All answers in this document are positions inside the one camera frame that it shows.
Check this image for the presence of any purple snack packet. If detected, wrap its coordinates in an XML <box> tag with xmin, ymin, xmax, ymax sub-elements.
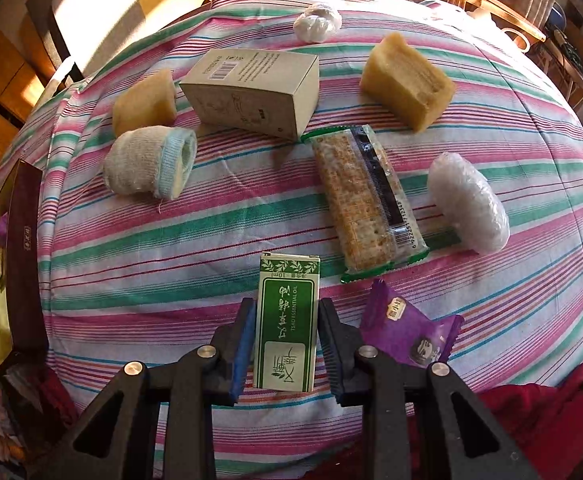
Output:
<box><xmin>360</xmin><ymin>280</ymin><xmax>464</xmax><ymax>368</ymax></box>

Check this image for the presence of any green essential oil box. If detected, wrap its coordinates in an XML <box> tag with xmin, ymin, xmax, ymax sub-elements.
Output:
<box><xmin>254</xmin><ymin>252</ymin><xmax>321</xmax><ymax>392</ymax></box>

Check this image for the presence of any white plastic-wrapped bundle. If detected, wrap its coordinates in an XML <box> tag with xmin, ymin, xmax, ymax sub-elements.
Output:
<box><xmin>427</xmin><ymin>152</ymin><xmax>509</xmax><ymax>255</ymax></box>

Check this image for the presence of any white sock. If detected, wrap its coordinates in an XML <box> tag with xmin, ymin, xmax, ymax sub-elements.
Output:
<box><xmin>103</xmin><ymin>126</ymin><xmax>197</xmax><ymax>200</ymax></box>

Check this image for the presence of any beige cardboard box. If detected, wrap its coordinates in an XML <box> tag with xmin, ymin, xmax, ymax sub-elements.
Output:
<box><xmin>180</xmin><ymin>49</ymin><xmax>320</xmax><ymax>142</ymax></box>

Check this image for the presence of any small yellow sponge block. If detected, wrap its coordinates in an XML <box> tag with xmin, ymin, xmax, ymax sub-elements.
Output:
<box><xmin>113</xmin><ymin>68</ymin><xmax>177</xmax><ymax>138</ymax></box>

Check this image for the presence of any small white plastic bundle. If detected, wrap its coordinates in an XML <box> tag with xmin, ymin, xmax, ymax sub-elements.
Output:
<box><xmin>293</xmin><ymin>3</ymin><xmax>342</xmax><ymax>44</ymax></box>

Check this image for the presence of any striped bed sheet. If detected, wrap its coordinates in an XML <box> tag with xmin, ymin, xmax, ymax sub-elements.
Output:
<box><xmin>0</xmin><ymin>0</ymin><xmax>583</xmax><ymax>479</ymax></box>

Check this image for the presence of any gold metal tin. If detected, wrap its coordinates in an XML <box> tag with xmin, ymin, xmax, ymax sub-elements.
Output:
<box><xmin>0</xmin><ymin>159</ymin><xmax>49</xmax><ymax>372</ymax></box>

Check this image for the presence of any red cloth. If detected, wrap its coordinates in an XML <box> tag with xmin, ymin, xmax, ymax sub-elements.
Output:
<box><xmin>479</xmin><ymin>363</ymin><xmax>583</xmax><ymax>479</ymax></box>

